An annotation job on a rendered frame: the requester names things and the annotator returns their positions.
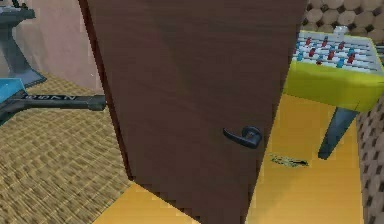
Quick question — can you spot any black door lever handle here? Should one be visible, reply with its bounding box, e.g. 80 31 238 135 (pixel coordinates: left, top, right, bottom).
222 125 263 150

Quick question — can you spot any small dark flat floor object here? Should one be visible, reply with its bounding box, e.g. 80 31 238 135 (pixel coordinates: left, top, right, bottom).
269 153 309 168

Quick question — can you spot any yellow-green foosball table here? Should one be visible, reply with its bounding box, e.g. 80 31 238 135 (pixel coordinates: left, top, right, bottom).
283 25 384 160

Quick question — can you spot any dark brown wooden door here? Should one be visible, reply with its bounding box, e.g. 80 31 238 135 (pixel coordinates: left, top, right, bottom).
77 0 308 224

